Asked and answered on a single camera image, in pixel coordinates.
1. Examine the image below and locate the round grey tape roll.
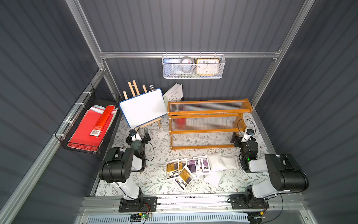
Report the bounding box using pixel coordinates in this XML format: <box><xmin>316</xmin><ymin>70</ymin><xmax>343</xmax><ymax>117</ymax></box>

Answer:
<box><xmin>180</xmin><ymin>56</ymin><xmax>194</xmax><ymax>74</ymax></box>

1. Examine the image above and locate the white book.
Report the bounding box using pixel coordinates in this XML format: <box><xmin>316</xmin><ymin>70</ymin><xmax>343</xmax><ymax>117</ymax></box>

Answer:
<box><xmin>163</xmin><ymin>83</ymin><xmax>184</xmax><ymax>104</ymax></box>

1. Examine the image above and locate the white board blue frame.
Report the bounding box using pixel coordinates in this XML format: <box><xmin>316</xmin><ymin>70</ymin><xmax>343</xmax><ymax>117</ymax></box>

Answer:
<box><xmin>119</xmin><ymin>88</ymin><xmax>167</xmax><ymax>128</ymax></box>

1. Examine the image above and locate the black wire side basket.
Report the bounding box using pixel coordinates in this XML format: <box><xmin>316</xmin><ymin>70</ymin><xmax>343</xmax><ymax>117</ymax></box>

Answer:
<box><xmin>55</xmin><ymin>84</ymin><xmax>120</xmax><ymax>155</ymax></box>

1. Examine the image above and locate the red long box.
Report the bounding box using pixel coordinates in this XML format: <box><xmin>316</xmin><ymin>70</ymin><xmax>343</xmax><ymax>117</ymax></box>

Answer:
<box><xmin>90</xmin><ymin>105</ymin><xmax>115</xmax><ymax>137</ymax></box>

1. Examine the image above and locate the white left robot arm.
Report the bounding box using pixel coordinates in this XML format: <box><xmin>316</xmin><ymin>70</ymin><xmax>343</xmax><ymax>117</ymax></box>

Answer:
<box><xmin>98</xmin><ymin>129</ymin><xmax>151</xmax><ymax>201</ymax></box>

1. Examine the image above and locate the orange wooden three-tier shelf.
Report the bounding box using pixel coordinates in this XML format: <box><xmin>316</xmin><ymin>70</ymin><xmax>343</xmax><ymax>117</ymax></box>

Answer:
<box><xmin>167</xmin><ymin>99</ymin><xmax>253</xmax><ymax>150</ymax></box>

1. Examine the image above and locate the small green circuit board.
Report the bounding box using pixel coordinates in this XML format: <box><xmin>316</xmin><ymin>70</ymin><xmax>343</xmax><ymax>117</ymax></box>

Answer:
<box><xmin>130</xmin><ymin>213</ymin><xmax>149</xmax><ymax>223</ymax></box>

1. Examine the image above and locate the purple coffee bag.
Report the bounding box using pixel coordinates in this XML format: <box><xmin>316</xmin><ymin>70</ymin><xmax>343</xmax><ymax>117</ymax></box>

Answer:
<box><xmin>195</xmin><ymin>158</ymin><xmax>204</xmax><ymax>175</ymax></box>
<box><xmin>202</xmin><ymin>156</ymin><xmax>211</xmax><ymax>174</ymax></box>
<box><xmin>186</xmin><ymin>159</ymin><xmax>196</xmax><ymax>173</ymax></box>

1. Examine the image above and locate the red cup behind shelf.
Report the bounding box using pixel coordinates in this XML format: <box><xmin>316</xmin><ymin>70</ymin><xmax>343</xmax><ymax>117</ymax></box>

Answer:
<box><xmin>174</xmin><ymin>105</ymin><xmax>186</xmax><ymax>127</ymax></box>

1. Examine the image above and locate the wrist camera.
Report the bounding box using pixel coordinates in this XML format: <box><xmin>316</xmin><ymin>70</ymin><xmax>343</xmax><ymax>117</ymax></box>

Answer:
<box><xmin>130</xmin><ymin>129</ymin><xmax>142</xmax><ymax>141</ymax></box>
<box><xmin>241</xmin><ymin>128</ymin><xmax>255</xmax><ymax>142</ymax></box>

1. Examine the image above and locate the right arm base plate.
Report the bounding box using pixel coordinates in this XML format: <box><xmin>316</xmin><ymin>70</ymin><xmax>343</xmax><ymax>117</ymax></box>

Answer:
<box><xmin>227</xmin><ymin>194</ymin><xmax>269</xmax><ymax>210</ymax></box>

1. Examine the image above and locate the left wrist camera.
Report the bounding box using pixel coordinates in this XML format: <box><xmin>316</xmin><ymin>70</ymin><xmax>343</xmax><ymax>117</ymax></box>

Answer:
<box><xmin>130</xmin><ymin>129</ymin><xmax>142</xmax><ymax>141</ymax></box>

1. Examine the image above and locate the red folder stack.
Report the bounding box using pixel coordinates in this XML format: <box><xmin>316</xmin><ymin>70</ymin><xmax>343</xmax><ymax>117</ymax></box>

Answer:
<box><xmin>67</xmin><ymin>105</ymin><xmax>117</xmax><ymax>153</ymax></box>

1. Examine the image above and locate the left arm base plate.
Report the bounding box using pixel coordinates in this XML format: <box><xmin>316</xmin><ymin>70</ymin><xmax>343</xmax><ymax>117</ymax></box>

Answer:
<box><xmin>118</xmin><ymin>197</ymin><xmax>158</xmax><ymax>213</ymax></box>

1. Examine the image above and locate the white plain bag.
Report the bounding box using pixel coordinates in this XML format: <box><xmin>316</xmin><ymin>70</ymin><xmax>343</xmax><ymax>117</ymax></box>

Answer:
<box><xmin>203</xmin><ymin>171</ymin><xmax>224</xmax><ymax>188</ymax></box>
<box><xmin>222</xmin><ymin>155</ymin><xmax>241</xmax><ymax>170</ymax></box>
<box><xmin>208</xmin><ymin>153</ymin><xmax>227</xmax><ymax>172</ymax></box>

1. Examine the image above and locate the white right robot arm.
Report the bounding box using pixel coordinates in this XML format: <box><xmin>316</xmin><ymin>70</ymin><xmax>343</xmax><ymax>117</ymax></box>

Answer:
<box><xmin>230</xmin><ymin>129</ymin><xmax>309</xmax><ymax>202</ymax></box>

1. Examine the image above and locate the white plain bag lower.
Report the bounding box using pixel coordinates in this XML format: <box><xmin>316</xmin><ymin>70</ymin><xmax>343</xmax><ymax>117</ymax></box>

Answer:
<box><xmin>203</xmin><ymin>171</ymin><xmax>224</xmax><ymax>188</ymax></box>

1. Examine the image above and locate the white wire wall basket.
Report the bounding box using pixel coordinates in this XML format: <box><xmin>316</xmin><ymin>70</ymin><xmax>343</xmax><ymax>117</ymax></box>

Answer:
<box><xmin>162</xmin><ymin>53</ymin><xmax>226</xmax><ymax>79</ymax></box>

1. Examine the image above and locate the blue box in basket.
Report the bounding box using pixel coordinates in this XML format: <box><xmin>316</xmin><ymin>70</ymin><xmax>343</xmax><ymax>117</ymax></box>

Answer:
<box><xmin>163</xmin><ymin>58</ymin><xmax>181</xmax><ymax>65</ymax></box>

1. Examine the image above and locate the white plain bag upper left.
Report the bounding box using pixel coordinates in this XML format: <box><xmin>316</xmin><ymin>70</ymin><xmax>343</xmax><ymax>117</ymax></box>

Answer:
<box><xmin>208</xmin><ymin>153</ymin><xmax>227</xmax><ymax>172</ymax></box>

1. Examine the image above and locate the wooden easel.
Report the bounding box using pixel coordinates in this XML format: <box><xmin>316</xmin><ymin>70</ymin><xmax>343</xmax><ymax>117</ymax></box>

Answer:
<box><xmin>123</xmin><ymin>80</ymin><xmax>162</xmax><ymax>129</ymax></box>

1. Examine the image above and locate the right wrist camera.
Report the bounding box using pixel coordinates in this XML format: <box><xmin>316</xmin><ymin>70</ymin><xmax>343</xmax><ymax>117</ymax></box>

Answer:
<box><xmin>241</xmin><ymin>128</ymin><xmax>255</xmax><ymax>142</ymax></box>

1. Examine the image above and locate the white plain bag right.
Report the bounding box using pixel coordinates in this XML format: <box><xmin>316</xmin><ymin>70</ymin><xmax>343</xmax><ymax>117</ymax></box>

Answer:
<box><xmin>222</xmin><ymin>155</ymin><xmax>241</xmax><ymax>170</ymax></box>

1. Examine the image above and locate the yellow square clock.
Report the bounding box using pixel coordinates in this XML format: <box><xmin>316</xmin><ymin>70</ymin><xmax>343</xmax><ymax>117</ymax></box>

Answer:
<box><xmin>196</xmin><ymin>58</ymin><xmax>220</xmax><ymax>76</ymax></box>

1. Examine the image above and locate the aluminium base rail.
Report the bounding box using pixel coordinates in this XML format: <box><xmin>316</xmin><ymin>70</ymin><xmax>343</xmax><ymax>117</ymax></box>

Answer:
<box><xmin>78</xmin><ymin>193</ymin><xmax>309</xmax><ymax>216</ymax></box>

